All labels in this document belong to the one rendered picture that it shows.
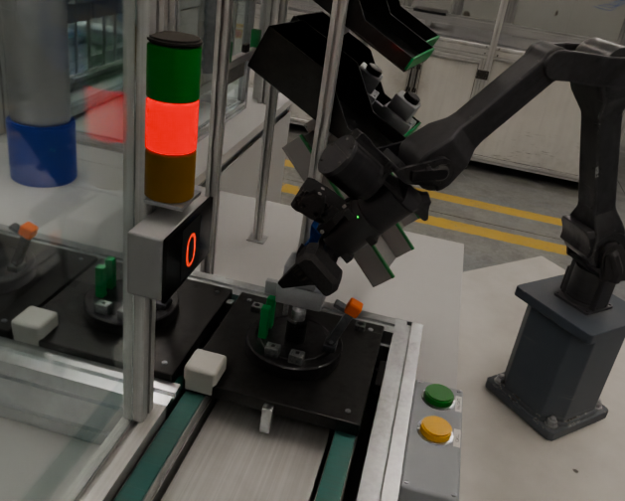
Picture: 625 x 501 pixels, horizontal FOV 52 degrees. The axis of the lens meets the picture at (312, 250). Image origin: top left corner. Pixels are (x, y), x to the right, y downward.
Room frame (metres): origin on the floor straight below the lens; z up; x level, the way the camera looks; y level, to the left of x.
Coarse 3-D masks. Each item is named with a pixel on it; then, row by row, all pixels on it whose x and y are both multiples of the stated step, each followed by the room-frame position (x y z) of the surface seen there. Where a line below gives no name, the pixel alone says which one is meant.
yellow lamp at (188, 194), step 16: (160, 160) 0.58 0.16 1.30; (176, 160) 0.58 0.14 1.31; (192, 160) 0.59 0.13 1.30; (144, 176) 0.59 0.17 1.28; (160, 176) 0.58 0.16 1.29; (176, 176) 0.58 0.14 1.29; (192, 176) 0.60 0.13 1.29; (144, 192) 0.59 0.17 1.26; (160, 192) 0.58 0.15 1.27; (176, 192) 0.58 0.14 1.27; (192, 192) 0.60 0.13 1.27
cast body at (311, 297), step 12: (288, 264) 0.76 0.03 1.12; (276, 288) 0.77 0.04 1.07; (288, 288) 0.75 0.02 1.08; (300, 288) 0.75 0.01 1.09; (312, 288) 0.75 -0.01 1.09; (276, 300) 0.75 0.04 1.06; (288, 300) 0.75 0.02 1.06; (300, 300) 0.75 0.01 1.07; (312, 300) 0.75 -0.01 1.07; (324, 300) 0.77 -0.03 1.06
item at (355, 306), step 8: (336, 304) 0.76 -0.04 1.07; (344, 304) 0.76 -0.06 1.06; (352, 304) 0.75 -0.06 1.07; (360, 304) 0.76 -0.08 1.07; (344, 312) 0.75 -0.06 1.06; (352, 312) 0.75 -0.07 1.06; (360, 312) 0.75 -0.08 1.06; (344, 320) 0.75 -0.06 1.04; (336, 328) 0.75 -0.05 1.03; (344, 328) 0.75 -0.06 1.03; (336, 336) 0.75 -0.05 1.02
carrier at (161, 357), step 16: (192, 288) 0.89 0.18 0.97; (208, 288) 0.90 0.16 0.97; (224, 288) 0.91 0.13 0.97; (160, 304) 0.79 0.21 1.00; (176, 304) 0.81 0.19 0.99; (192, 304) 0.85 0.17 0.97; (208, 304) 0.85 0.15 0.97; (224, 304) 0.87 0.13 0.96; (160, 320) 0.77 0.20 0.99; (176, 320) 0.80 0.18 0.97; (192, 320) 0.80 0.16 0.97; (208, 320) 0.81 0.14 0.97; (160, 336) 0.75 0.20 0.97; (176, 336) 0.76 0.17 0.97; (192, 336) 0.77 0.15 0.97; (160, 352) 0.72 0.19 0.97; (176, 352) 0.72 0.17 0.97; (192, 352) 0.74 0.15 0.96; (160, 368) 0.68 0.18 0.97; (176, 368) 0.69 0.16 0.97
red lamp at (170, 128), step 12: (156, 108) 0.58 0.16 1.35; (168, 108) 0.58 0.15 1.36; (180, 108) 0.58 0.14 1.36; (192, 108) 0.59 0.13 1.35; (156, 120) 0.58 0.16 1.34; (168, 120) 0.58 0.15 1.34; (180, 120) 0.58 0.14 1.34; (192, 120) 0.59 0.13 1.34; (156, 132) 0.58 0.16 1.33; (168, 132) 0.58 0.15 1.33; (180, 132) 0.58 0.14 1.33; (192, 132) 0.59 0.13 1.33; (156, 144) 0.58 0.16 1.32; (168, 144) 0.58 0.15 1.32; (180, 144) 0.58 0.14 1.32; (192, 144) 0.59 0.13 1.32
